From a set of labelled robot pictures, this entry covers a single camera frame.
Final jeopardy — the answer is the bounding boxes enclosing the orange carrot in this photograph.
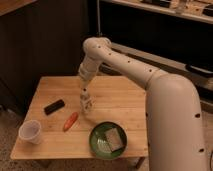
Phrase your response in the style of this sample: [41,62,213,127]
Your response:
[63,112,78,132]

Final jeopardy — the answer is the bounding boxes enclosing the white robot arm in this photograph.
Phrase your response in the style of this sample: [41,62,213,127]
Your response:
[78,37,208,171]

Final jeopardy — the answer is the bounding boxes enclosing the white plastic cup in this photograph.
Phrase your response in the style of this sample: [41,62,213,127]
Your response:
[18,120,42,144]

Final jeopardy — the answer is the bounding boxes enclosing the dark wooden cabinet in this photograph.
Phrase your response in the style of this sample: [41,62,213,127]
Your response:
[0,0,88,115]

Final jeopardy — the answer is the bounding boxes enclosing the green bowl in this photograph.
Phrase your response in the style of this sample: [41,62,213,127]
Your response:
[89,121,128,160]

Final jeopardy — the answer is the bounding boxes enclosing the black rectangular block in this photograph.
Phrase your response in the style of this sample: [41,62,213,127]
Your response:
[44,99,65,115]

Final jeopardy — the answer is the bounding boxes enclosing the wooden table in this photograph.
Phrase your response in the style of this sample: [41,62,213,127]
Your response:
[11,76,148,168]

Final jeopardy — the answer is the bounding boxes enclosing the metal shelf rack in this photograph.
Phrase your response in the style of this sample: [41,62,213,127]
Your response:
[88,0,213,113]

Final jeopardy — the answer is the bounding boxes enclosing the tan sponge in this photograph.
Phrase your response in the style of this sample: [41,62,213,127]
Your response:
[105,128,123,151]

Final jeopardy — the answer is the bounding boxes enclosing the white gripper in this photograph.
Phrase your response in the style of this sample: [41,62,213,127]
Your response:
[78,57,100,91]

